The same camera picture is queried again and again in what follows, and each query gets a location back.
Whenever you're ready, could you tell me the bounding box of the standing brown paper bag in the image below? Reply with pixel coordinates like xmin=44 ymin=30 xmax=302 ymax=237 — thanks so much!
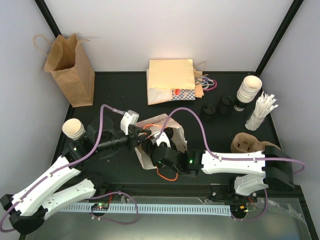
xmin=33 ymin=34 xmax=95 ymax=108

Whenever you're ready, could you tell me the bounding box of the flat tan paper bag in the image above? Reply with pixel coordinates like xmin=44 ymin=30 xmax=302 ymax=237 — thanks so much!
xmin=148 ymin=59 xmax=195 ymax=90

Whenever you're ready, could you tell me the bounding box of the blue checkered paper bag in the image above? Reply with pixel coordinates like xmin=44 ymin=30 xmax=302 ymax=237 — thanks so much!
xmin=172 ymin=88 xmax=196 ymax=101

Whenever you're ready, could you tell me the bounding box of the white printed paper bag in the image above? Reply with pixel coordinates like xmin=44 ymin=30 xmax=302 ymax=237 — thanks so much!
xmin=134 ymin=113 xmax=187 ymax=182

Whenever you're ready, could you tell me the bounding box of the right paper cup stack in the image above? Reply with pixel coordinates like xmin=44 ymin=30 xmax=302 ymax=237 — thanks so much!
xmin=234 ymin=75 xmax=263 ymax=112

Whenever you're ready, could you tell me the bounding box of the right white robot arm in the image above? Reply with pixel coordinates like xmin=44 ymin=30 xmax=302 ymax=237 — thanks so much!
xmin=135 ymin=128 xmax=295 ymax=202

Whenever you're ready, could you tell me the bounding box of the black frame post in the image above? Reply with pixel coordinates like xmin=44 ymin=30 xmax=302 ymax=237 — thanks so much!
xmin=254 ymin=0 xmax=304 ymax=77
xmin=34 ymin=0 xmax=62 ymax=38

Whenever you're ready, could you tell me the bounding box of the left paper cup stack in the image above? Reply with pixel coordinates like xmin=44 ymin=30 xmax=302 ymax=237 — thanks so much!
xmin=62 ymin=118 xmax=86 ymax=141

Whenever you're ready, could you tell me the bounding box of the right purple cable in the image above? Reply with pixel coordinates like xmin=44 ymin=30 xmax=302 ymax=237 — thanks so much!
xmin=154 ymin=107 xmax=306 ymax=179

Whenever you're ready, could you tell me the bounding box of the paper cup stack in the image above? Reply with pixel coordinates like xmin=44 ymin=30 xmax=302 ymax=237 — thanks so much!
xmin=62 ymin=118 xmax=86 ymax=141
xmin=234 ymin=75 xmax=263 ymax=112

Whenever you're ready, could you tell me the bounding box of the left circuit board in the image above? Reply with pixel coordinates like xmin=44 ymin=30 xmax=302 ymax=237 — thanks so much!
xmin=91 ymin=203 xmax=109 ymax=211

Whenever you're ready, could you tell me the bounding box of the flat brown handled bag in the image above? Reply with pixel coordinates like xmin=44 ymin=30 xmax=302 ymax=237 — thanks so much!
xmin=193 ymin=61 xmax=218 ymax=98

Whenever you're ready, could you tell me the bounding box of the black lid stack right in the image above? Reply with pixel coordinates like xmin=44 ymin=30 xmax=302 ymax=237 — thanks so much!
xmin=217 ymin=95 xmax=235 ymax=116

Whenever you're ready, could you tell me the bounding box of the light blue cable duct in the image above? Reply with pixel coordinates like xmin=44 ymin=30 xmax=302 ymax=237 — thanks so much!
xmin=61 ymin=202 xmax=231 ymax=217

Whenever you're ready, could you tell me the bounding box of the flat white paper bag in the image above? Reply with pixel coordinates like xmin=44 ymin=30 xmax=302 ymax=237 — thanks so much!
xmin=146 ymin=69 xmax=173 ymax=106

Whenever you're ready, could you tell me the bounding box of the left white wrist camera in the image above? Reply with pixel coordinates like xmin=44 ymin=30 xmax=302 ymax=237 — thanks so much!
xmin=120 ymin=110 xmax=139 ymax=135

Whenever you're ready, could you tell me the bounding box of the right circuit board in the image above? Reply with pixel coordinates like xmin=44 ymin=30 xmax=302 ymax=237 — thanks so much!
xmin=230 ymin=205 xmax=257 ymax=213

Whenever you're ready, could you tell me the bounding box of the stack of pulp carriers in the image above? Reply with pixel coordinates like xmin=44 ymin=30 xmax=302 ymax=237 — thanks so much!
xmin=230 ymin=132 xmax=281 ymax=153

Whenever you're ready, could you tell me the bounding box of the left black frame post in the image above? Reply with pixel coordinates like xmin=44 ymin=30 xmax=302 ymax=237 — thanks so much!
xmin=34 ymin=0 xmax=62 ymax=38

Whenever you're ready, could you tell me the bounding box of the circuit board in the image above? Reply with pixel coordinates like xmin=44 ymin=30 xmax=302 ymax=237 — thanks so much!
xmin=91 ymin=203 xmax=109 ymax=211
xmin=230 ymin=205 xmax=257 ymax=213

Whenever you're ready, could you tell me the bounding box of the right black frame post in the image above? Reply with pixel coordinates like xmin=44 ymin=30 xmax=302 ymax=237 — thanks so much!
xmin=254 ymin=0 xmax=304 ymax=77

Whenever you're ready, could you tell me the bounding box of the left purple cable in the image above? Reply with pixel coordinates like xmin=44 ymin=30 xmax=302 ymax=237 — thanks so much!
xmin=0 ymin=104 xmax=126 ymax=233

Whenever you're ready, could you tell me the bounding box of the black lid stack left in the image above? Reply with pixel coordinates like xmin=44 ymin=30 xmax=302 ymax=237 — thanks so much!
xmin=200 ymin=103 xmax=217 ymax=121

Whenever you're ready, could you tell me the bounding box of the cup of wrapped straws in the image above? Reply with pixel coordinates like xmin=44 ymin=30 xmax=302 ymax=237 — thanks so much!
xmin=245 ymin=91 xmax=279 ymax=131

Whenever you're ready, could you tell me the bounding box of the purple cable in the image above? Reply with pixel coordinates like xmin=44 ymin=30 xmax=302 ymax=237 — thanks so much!
xmin=0 ymin=104 xmax=126 ymax=233
xmin=154 ymin=107 xmax=306 ymax=179

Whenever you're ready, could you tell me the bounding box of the black front rail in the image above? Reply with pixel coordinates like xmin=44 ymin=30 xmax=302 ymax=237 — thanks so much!
xmin=99 ymin=183 xmax=231 ymax=198

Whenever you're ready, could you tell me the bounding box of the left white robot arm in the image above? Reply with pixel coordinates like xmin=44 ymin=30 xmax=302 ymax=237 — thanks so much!
xmin=0 ymin=114 xmax=152 ymax=235

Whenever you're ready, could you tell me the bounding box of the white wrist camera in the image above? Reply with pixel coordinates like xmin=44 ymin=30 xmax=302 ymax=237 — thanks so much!
xmin=120 ymin=110 xmax=139 ymax=135
xmin=151 ymin=131 xmax=171 ymax=148

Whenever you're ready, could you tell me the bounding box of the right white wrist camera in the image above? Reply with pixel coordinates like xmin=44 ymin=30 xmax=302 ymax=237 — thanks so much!
xmin=151 ymin=131 xmax=171 ymax=148

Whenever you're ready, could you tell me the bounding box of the black lid stack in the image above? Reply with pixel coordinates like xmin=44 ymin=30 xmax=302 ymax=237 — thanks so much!
xmin=200 ymin=103 xmax=217 ymax=121
xmin=217 ymin=95 xmax=235 ymax=116

